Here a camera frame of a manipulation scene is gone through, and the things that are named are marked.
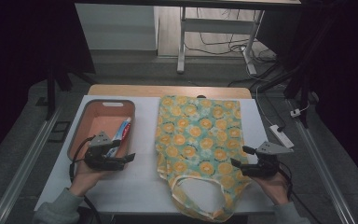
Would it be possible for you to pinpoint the person's right hand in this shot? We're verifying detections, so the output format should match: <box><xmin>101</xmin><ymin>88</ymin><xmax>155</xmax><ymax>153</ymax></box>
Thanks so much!
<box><xmin>251</xmin><ymin>172</ymin><xmax>291</xmax><ymax>206</ymax></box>

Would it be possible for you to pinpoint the white power strip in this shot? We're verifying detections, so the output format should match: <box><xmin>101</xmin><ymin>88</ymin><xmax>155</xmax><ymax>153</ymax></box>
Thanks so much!
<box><xmin>268</xmin><ymin>123</ymin><xmax>296</xmax><ymax>149</ymax></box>

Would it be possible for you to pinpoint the black metal stand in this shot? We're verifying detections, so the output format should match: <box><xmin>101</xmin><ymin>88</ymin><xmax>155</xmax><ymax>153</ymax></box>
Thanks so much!
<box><xmin>256</xmin><ymin>60</ymin><xmax>312</xmax><ymax>129</ymax></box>
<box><xmin>44</xmin><ymin>63</ymin><xmax>100</xmax><ymax>121</ymax></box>

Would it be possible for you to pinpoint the white floor cable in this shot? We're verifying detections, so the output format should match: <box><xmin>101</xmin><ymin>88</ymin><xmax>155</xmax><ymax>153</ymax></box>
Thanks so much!
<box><xmin>245</xmin><ymin>63</ymin><xmax>277</xmax><ymax>127</ymax></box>

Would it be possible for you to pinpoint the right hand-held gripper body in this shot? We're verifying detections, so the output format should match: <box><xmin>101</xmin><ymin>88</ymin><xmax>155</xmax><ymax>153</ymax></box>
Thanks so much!
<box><xmin>241</xmin><ymin>141</ymin><xmax>295</xmax><ymax>179</ymax></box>

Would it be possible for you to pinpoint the white cabinet panel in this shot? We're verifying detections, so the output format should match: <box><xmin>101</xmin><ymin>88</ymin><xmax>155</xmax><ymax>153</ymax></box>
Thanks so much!
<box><xmin>75</xmin><ymin>3</ymin><xmax>159</xmax><ymax>52</ymax></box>

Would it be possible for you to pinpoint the small white adapter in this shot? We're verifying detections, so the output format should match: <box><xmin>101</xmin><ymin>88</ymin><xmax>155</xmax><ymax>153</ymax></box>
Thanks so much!
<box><xmin>289</xmin><ymin>107</ymin><xmax>303</xmax><ymax>119</ymax></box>

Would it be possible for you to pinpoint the white-framed desk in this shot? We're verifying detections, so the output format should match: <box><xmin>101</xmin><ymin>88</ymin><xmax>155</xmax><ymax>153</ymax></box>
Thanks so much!
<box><xmin>74</xmin><ymin>0</ymin><xmax>303</xmax><ymax>76</ymax></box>

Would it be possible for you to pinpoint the black curtain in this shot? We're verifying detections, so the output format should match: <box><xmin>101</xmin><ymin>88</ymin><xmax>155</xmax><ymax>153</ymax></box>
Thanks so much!
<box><xmin>0</xmin><ymin>0</ymin><xmax>96</xmax><ymax>171</ymax></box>
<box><xmin>256</xmin><ymin>0</ymin><xmax>358</xmax><ymax>191</ymax></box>

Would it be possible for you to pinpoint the green orange-print tote bag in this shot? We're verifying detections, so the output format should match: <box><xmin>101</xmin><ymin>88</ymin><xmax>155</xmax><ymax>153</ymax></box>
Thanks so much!
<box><xmin>155</xmin><ymin>94</ymin><xmax>252</xmax><ymax>223</ymax></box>

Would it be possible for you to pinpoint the hand-held gripper cable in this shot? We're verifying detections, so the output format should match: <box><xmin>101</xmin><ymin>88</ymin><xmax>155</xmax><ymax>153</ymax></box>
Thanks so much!
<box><xmin>278</xmin><ymin>161</ymin><xmax>324</xmax><ymax>224</ymax></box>
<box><xmin>68</xmin><ymin>134</ymin><xmax>103</xmax><ymax>224</ymax></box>

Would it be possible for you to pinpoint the black floor cable bundle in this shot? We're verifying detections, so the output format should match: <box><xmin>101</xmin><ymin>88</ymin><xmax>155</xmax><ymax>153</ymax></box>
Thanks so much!
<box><xmin>184</xmin><ymin>7</ymin><xmax>278</xmax><ymax>64</ymax></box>

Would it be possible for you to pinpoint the person's left hand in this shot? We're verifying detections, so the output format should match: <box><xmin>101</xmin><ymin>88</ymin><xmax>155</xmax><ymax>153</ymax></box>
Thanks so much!
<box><xmin>69</xmin><ymin>159</ymin><xmax>107</xmax><ymax>198</ymax></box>

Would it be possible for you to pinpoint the aluminium rail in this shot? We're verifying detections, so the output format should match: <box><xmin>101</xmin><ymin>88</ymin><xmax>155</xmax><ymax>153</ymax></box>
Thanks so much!
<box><xmin>293</xmin><ymin>119</ymin><xmax>357</xmax><ymax>224</ymax></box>
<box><xmin>0</xmin><ymin>105</ymin><xmax>63</xmax><ymax>224</ymax></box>

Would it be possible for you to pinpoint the right hand-held gripper cable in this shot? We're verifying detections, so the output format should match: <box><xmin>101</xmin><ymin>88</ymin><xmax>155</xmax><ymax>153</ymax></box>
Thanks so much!
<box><xmin>278</xmin><ymin>161</ymin><xmax>324</xmax><ymax>224</ymax></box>

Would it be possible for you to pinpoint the white table board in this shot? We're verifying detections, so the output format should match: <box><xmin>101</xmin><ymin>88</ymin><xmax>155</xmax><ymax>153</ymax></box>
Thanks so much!
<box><xmin>34</xmin><ymin>94</ymin><xmax>276</xmax><ymax>217</ymax></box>

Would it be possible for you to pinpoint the white red blue toothpaste tube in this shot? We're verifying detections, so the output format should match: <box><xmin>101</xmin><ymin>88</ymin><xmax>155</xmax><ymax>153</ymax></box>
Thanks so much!
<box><xmin>105</xmin><ymin>117</ymin><xmax>132</xmax><ymax>159</ymax></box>

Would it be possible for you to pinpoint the left hand-held gripper cable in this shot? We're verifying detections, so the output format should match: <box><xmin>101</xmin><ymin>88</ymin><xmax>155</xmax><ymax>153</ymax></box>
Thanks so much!
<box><xmin>68</xmin><ymin>134</ymin><xmax>103</xmax><ymax>224</ymax></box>

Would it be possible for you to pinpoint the orange basket with grey rim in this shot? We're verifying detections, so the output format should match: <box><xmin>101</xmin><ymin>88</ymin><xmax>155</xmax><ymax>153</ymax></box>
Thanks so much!
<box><xmin>67</xmin><ymin>99</ymin><xmax>136</xmax><ymax>162</ymax></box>

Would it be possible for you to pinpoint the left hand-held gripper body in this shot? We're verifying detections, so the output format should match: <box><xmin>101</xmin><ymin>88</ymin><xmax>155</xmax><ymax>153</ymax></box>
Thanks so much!
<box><xmin>83</xmin><ymin>131</ymin><xmax>126</xmax><ymax>172</ymax></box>

